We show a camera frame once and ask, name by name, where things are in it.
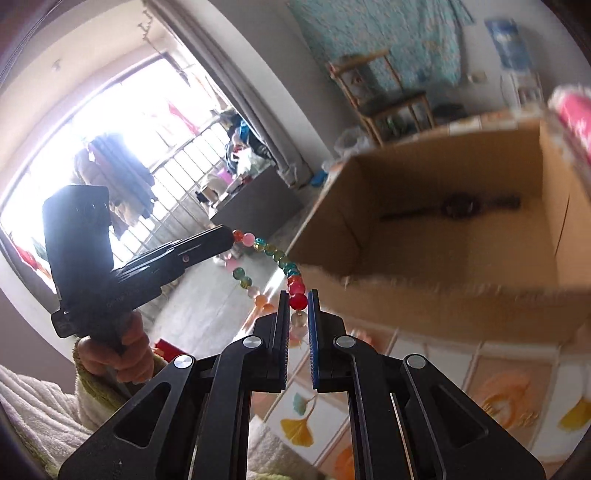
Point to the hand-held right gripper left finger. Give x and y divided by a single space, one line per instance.
279 350

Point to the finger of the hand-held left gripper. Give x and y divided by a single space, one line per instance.
207 237
175 267

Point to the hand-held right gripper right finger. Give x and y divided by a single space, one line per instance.
316 355

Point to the brown cardboard box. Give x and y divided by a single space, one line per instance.
461 258

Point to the person's left forearm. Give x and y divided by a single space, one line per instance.
41 406

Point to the person's left hand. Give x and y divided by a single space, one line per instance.
134 360

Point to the dark grey cabinet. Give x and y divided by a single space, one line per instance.
258 203

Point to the metal window railing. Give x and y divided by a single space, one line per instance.
184 170

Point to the hanging clothes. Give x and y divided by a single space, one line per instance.
115 175

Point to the red gift bag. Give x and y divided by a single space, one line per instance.
166 347

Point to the white fluffy robe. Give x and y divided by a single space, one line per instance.
268 452

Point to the pile of clothes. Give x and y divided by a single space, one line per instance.
240 138

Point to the grey curtain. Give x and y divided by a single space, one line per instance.
258 115

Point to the ginkgo leaf patterned tablecloth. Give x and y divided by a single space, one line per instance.
461 383

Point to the white plastic bag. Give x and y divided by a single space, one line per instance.
346 141

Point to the black wristwatch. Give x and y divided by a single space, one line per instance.
459 205

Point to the wooden chair with dark seat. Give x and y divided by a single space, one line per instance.
397 104

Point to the white water dispenser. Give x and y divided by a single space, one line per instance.
524 90

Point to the pink floral blanket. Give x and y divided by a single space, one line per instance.
575 115

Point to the teal floral wall cloth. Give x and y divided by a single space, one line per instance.
392 37

